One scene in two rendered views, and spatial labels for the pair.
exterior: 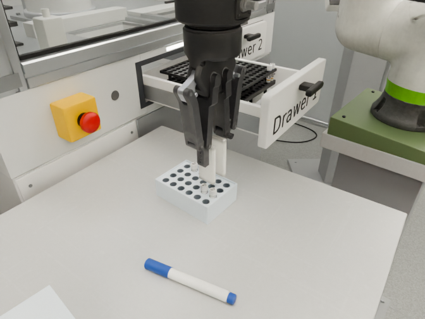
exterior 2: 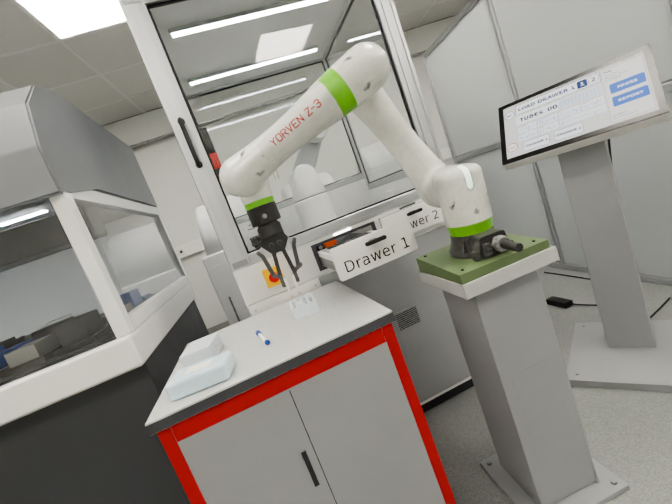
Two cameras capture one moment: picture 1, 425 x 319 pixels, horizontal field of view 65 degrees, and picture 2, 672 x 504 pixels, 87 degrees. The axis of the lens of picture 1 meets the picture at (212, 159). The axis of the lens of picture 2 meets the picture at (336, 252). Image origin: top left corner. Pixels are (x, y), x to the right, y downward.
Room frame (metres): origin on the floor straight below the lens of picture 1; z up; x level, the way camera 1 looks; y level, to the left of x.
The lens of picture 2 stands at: (-0.26, -0.87, 1.07)
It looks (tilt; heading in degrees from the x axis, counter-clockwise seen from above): 8 degrees down; 43
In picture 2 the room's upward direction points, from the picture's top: 20 degrees counter-clockwise
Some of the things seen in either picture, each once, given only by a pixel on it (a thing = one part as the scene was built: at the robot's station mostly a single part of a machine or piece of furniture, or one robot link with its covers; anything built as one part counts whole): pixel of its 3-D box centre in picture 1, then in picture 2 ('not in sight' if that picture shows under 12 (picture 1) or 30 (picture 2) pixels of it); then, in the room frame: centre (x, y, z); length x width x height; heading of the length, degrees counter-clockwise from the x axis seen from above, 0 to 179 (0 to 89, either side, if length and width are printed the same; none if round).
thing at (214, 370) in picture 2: not in sight; (201, 374); (0.08, 0.01, 0.78); 0.15 x 0.10 x 0.04; 136
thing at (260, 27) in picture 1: (243, 45); (412, 219); (1.12, -0.10, 0.87); 0.29 x 0.02 x 0.11; 145
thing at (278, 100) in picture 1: (295, 99); (374, 249); (0.67, -0.18, 0.87); 0.29 x 0.02 x 0.11; 145
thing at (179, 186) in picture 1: (195, 189); (303, 305); (0.48, 0.03, 0.78); 0.12 x 0.08 x 0.04; 51
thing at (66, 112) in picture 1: (77, 117); (273, 276); (0.58, 0.26, 0.88); 0.07 x 0.05 x 0.07; 145
